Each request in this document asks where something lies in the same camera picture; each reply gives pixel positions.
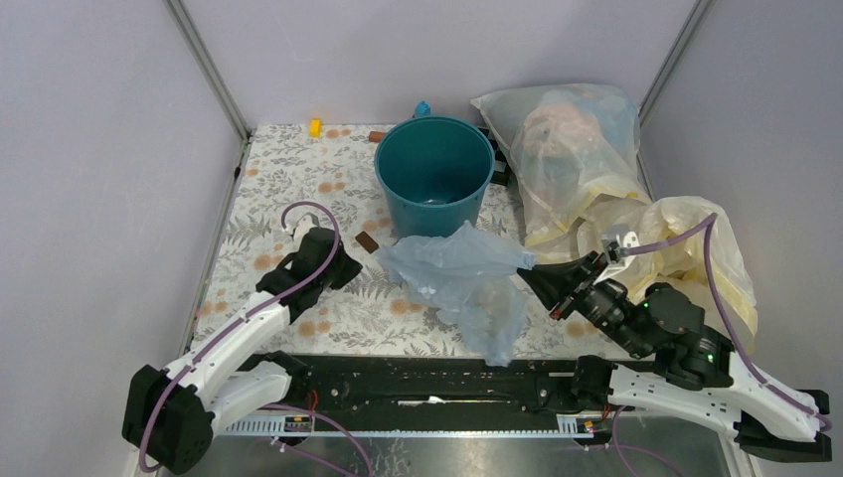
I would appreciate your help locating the light blue plastic trash bag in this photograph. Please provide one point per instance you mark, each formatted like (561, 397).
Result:
(467, 278)

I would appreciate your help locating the white slotted cable duct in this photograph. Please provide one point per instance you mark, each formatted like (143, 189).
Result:
(518, 425)

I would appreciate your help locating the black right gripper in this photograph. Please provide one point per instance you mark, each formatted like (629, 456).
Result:
(553, 281)

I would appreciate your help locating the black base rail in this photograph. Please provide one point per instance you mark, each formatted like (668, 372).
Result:
(350, 385)

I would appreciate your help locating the small yellow block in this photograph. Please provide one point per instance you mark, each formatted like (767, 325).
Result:
(315, 129)

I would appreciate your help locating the clear bag with stuffed items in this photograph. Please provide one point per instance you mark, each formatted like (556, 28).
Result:
(569, 146)

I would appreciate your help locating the black white checkered board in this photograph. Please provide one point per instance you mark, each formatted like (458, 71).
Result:
(501, 170)

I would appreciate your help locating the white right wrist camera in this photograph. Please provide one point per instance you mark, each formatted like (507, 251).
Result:
(615, 241)

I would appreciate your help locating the teal plastic trash bin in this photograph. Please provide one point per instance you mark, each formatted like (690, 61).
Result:
(434, 171)

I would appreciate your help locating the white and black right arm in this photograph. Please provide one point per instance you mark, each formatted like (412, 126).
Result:
(697, 373)

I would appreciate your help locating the blue object behind bin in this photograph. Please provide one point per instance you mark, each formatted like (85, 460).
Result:
(422, 109)

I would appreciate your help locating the small brown cylinder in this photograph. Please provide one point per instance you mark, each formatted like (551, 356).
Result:
(376, 136)

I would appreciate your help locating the small brown block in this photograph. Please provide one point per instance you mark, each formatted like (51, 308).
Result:
(366, 242)

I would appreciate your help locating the floral patterned table cloth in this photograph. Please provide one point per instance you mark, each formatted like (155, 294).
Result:
(288, 174)

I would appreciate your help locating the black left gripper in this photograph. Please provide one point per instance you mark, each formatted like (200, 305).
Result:
(351, 268)

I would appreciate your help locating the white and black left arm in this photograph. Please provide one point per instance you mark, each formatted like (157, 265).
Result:
(173, 414)

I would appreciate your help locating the yellowish crumpled plastic bag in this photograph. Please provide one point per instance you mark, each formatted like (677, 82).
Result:
(681, 265)

